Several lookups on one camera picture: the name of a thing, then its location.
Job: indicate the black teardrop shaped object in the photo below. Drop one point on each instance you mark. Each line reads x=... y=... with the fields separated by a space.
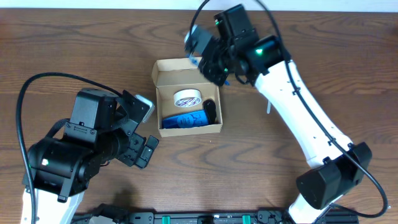
x=209 y=107

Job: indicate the black capped white marker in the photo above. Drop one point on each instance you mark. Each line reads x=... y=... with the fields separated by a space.
x=268 y=107

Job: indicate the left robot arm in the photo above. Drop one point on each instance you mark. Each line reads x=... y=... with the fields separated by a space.
x=102 y=127

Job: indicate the blue ballpoint pen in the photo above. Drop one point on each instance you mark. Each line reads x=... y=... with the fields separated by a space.
x=194 y=60

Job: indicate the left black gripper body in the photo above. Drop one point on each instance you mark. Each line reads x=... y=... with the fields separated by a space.
x=131 y=154

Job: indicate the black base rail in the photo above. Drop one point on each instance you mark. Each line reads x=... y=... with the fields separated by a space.
x=112 y=214

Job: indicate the white masking tape roll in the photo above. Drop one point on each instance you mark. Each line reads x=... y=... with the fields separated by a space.
x=187 y=98

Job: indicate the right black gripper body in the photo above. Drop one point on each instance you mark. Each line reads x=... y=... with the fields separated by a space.
x=222 y=65

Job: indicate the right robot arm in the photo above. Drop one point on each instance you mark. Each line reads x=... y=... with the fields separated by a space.
x=336 y=164

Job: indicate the cardboard box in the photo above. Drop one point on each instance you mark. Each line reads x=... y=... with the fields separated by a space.
x=173 y=75

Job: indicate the blue plastic rectangular block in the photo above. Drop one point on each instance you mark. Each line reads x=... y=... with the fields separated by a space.
x=186 y=120

